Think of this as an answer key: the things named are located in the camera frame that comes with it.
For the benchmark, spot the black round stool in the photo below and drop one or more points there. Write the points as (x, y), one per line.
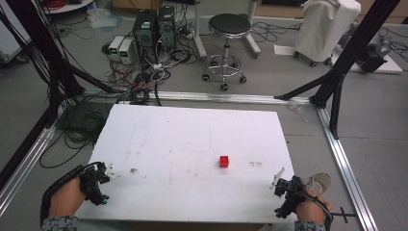
(228, 27)

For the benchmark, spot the person's right hand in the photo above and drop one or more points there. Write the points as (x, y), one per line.
(310, 210)

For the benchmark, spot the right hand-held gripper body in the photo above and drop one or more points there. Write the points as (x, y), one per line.
(290, 195)

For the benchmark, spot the white covered cart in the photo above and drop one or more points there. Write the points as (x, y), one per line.
(324, 29)

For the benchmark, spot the clear plastic bag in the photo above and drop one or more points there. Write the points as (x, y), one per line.
(102, 16)

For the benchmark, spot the white paper sheet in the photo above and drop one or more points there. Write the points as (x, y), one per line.
(284, 50)

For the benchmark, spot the white table leg frame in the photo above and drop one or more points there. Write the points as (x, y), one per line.
(200, 35)

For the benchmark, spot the person's beige shoe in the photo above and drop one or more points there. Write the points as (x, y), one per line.
(321, 182)

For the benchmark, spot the white power supply box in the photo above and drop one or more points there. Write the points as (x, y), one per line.
(126, 51)
(115, 47)

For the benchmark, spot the round white table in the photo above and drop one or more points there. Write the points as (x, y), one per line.
(69, 5)

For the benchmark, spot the grey machine on white board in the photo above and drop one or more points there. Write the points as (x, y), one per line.
(375, 53)

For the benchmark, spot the aluminium floor rail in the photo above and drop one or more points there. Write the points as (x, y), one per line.
(22, 173)
(348, 173)
(231, 97)

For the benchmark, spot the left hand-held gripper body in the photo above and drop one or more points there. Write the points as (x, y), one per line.
(93, 186)

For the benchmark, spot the black computer tower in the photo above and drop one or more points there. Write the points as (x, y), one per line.
(166, 27)
(146, 30)

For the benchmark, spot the red cube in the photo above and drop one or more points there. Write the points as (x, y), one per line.
(224, 161)

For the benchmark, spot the person's left hand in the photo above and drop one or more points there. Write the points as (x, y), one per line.
(65, 199)

